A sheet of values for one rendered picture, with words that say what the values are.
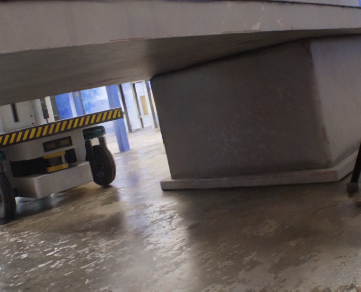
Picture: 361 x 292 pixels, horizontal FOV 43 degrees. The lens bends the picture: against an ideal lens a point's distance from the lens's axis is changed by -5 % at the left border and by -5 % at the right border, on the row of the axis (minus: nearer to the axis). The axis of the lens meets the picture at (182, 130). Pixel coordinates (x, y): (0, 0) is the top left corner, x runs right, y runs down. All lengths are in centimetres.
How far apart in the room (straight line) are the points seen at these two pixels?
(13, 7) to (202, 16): 33
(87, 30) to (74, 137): 134
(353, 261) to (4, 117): 170
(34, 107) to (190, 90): 89
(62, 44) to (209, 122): 100
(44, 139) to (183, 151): 56
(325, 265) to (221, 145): 80
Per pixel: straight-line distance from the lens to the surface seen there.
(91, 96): 749
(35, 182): 185
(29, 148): 183
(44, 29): 56
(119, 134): 346
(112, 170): 204
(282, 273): 79
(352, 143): 150
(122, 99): 581
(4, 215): 186
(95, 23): 61
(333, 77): 142
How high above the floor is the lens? 32
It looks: 4 degrees down
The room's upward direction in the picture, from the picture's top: 12 degrees counter-clockwise
